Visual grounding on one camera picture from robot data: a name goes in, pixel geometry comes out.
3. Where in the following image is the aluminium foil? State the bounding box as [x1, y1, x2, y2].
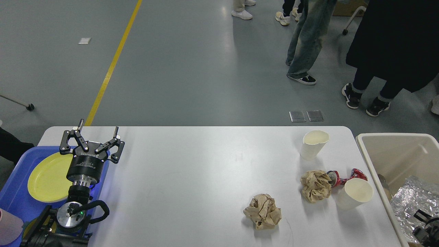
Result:
[390, 176, 439, 244]

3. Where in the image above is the beige plastic bin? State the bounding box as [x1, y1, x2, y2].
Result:
[356, 133, 439, 247]

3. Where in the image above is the grey mug yellow inside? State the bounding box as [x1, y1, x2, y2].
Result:
[22, 218, 57, 240]

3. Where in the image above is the pink cup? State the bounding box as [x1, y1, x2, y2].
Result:
[0, 209, 24, 246]

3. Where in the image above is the white office chair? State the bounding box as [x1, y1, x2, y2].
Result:
[342, 5, 367, 35]

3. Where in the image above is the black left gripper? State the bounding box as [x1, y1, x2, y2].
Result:
[59, 119, 126, 185]

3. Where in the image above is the chair leg with caster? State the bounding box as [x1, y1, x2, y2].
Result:
[0, 94, 35, 111]

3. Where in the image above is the yellow plate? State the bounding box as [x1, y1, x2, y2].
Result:
[27, 153, 73, 200]

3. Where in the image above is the person in blue jeans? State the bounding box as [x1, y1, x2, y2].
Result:
[285, 0, 337, 85]

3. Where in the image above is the cardboard box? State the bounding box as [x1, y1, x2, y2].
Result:
[333, 0, 369, 17]

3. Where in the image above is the white paper cup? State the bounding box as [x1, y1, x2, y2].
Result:
[336, 178, 373, 210]
[300, 130, 330, 161]

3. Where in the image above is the white paper on floor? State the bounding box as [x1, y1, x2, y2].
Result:
[78, 37, 92, 44]

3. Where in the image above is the floor socket plate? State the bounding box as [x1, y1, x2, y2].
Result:
[306, 110, 324, 122]
[289, 110, 306, 122]

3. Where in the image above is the pink plate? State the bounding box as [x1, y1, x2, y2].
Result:
[38, 195, 68, 203]

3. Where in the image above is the person in black clothes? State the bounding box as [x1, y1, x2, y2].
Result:
[342, 0, 438, 117]

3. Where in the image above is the brown paper ball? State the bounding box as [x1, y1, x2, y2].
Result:
[300, 170, 331, 203]
[243, 194, 282, 230]

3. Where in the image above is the blue plastic tray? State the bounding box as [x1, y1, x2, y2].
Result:
[0, 146, 112, 224]

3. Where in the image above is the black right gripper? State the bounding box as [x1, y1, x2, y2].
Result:
[413, 209, 439, 247]

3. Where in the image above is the crushed red can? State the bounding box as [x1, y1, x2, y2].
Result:
[327, 168, 368, 188]

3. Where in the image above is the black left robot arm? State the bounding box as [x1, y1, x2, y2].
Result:
[20, 119, 125, 247]

